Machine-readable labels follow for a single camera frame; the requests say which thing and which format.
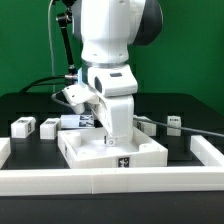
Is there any white square table top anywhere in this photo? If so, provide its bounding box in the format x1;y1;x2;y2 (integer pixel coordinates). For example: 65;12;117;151
58;128;168;169

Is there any white marker base plate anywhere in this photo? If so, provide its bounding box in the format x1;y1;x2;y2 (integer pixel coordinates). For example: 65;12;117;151
60;115;94;129

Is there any white U-shaped obstacle fence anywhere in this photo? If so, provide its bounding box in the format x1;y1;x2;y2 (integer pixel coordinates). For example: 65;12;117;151
0;136;224;196

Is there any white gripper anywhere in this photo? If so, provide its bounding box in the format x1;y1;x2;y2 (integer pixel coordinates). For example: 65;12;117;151
87;95;135;148

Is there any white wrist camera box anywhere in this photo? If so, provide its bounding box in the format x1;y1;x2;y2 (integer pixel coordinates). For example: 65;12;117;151
62;84;98;114

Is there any black cable bundle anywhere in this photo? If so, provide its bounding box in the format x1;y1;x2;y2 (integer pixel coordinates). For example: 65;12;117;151
19;75;80;94

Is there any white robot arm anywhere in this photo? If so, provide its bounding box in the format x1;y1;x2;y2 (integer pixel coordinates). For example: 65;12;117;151
72;0;163;146

